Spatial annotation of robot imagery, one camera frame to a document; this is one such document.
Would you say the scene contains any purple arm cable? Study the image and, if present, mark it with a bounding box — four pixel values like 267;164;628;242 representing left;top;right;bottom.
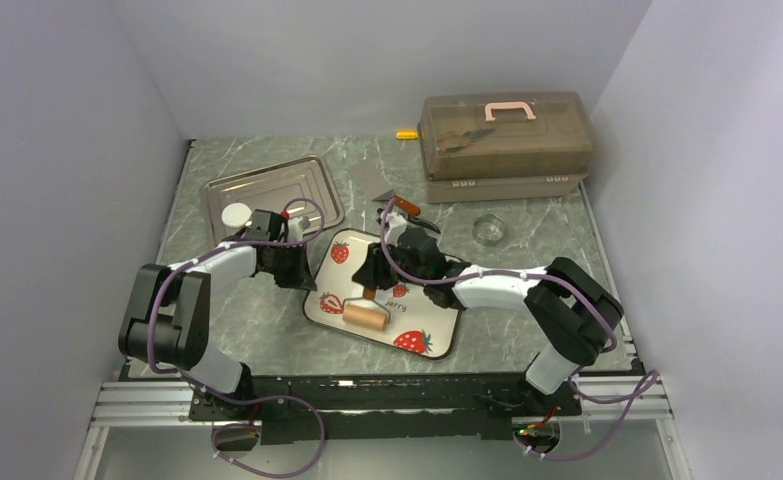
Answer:
378;197;663;464
144;197;329;478

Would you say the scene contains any flat round dough wrapper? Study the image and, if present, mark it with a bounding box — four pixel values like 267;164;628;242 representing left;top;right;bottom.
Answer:
221;202;253;229

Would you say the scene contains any brown translucent tool box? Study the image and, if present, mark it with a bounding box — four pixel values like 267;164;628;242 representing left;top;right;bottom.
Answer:
418;91;594;204

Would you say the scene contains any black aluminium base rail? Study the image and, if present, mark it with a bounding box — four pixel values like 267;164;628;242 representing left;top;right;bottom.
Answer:
91;374;673;445

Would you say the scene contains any spatula with wooden handle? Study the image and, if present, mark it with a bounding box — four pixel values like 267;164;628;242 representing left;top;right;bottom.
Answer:
373;189;421;217

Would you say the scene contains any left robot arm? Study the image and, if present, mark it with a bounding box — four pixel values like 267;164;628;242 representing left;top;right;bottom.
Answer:
118;207;316;420

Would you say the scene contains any strawberry pattern white tray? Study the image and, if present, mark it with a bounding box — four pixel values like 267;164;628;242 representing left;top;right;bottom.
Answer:
303;228;461;359

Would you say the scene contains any yellow small object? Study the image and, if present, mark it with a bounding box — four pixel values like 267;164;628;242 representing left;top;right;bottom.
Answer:
395;130;419;141

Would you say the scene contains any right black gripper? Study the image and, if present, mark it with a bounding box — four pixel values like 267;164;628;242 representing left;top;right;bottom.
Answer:
355;239;429;293

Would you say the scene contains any wooden rolling pin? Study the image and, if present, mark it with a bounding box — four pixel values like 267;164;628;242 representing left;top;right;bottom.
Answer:
342;288;390;331

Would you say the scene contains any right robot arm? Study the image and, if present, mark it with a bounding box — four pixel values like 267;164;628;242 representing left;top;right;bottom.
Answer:
352;228;624;415

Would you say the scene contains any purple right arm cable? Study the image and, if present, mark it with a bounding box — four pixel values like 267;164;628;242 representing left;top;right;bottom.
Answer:
378;197;663;464

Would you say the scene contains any steel baking tray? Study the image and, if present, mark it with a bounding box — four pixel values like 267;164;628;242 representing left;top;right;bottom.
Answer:
201;155;345;245

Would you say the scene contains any round metal cutter ring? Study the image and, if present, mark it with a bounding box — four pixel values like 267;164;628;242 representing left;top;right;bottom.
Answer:
473;214;509;244

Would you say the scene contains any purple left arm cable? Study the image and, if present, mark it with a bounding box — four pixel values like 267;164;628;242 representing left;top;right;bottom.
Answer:
144;197;329;478

